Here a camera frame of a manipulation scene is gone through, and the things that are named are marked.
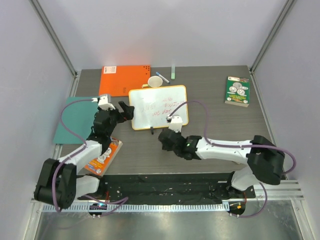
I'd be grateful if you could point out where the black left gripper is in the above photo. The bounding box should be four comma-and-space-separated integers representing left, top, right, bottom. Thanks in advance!
103, 101, 133, 137

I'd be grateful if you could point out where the yellow-framed whiteboard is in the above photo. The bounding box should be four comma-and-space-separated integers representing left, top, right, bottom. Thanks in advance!
128, 85, 189, 131

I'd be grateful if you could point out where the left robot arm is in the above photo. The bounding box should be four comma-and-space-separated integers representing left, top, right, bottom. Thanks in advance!
33, 95, 135, 212

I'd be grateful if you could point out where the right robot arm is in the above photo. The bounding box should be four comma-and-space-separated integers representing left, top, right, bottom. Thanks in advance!
158, 128, 285, 198

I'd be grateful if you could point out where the blue whiteboard marker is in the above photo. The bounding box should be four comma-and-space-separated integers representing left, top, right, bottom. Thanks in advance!
156, 72, 171, 84

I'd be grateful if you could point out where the orange folder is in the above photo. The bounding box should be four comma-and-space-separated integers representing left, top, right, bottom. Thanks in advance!
98, 65, 151, 97

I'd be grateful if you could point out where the cream paper cup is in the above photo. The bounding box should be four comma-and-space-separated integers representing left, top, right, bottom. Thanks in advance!
141, 76, 163, 88

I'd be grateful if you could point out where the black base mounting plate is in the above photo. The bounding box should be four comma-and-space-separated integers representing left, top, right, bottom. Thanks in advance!
77, 174, 256, 201

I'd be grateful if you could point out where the orange paperback book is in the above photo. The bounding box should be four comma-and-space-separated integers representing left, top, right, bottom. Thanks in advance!
84, 137, 123, 176

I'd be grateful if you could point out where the green highlighter pen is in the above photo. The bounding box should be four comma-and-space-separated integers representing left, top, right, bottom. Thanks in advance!
170, 65, 176, 80

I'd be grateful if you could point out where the green paperback book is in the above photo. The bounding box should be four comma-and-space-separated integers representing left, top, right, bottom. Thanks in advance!
224, 76, 250, 107

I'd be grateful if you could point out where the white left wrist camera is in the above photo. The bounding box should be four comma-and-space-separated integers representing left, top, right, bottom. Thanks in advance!
98, 94, 116, 111

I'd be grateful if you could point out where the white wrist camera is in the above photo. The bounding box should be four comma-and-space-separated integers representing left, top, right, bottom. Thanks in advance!
98, 94, 116, 111
166, 115, 183, 133

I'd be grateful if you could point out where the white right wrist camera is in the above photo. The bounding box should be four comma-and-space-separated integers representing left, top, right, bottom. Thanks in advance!
166, 115, 183, 133

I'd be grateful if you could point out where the perforated metal rail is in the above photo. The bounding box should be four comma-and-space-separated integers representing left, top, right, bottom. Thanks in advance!
42, 203, 230, 213

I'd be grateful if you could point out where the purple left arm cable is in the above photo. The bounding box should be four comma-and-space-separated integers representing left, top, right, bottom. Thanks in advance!
51, 98, 129, 218

